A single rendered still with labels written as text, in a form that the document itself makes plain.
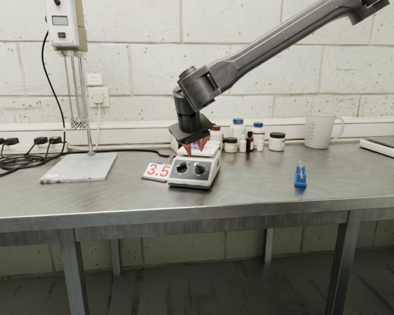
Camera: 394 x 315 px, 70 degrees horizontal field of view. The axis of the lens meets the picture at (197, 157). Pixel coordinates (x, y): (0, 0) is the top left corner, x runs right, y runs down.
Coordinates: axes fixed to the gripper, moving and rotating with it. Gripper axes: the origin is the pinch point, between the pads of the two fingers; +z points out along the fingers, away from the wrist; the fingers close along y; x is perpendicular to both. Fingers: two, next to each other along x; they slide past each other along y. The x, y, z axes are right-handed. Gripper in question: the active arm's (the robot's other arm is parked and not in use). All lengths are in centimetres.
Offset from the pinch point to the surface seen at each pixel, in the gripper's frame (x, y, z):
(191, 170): -0.5, 1.7, 7.4
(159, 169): -10.4, 9.0, 11.6
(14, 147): -61, 55, 17
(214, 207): 15.4, 3.1, 5.8
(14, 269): -50, 88, 76
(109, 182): -12.2, 24.7, 9.7
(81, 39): -44, 14, -22
